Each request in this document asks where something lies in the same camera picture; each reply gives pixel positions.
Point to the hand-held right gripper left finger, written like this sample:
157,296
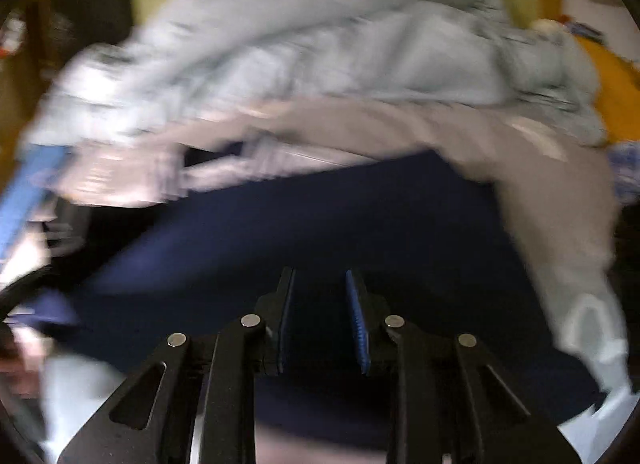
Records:
286,316

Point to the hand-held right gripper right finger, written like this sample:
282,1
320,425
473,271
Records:
356,319

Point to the white and navy varsity jacket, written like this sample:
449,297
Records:
300,224

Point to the grey printed bed sheet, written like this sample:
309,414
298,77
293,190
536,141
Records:
320,450

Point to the grey duvet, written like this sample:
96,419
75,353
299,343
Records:
325,44

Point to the blue pillow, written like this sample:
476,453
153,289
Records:
30,194

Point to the folded blue plaid shirt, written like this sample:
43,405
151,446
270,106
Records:
627,169

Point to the yellow pillow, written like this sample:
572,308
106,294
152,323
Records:
615,79

